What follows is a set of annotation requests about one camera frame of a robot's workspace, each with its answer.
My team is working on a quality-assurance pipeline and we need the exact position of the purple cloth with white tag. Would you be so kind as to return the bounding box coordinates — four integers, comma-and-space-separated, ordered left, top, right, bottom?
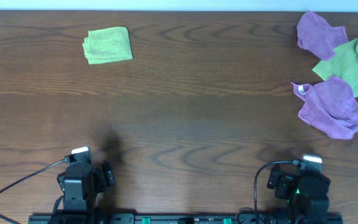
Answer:
292, 75, 358, 139

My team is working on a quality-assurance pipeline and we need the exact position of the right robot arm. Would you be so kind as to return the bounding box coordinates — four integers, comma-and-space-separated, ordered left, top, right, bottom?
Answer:
267, 164, 331, 223

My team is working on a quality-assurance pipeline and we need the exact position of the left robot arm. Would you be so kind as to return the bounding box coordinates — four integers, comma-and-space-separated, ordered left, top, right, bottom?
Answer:
49, 161, 115, 224

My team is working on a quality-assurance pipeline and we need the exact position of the crumpled green cloth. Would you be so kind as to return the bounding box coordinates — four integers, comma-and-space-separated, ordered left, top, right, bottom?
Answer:
312, 38, 358, 97

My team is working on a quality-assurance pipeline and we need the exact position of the folded green cloth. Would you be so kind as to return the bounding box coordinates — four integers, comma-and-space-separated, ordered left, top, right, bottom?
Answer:
82, 27, 133, 65

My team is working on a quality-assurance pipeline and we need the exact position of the purple cloth at top right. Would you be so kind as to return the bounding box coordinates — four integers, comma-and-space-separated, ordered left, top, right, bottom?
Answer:
296, 11, 348, 61

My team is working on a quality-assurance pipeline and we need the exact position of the left black camera cable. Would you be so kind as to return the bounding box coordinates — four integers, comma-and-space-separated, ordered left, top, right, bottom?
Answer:
0, 159, 68, 224

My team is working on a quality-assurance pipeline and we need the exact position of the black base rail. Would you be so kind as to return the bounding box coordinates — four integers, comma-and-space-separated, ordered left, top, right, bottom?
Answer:
28, 211, 343, 224

